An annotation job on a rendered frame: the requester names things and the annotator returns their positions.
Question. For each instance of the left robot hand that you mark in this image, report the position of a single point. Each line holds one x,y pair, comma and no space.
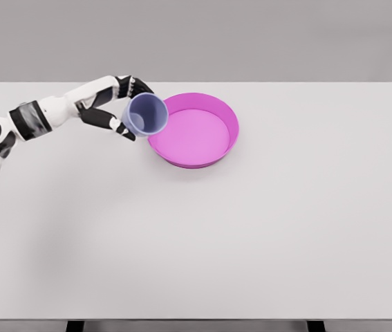
93,91

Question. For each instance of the lavender blue cup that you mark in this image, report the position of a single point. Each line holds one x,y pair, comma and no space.
149,114

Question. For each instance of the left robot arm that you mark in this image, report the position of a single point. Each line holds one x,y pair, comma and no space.
26,119

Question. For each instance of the pink round plate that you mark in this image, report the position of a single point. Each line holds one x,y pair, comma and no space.
195,133

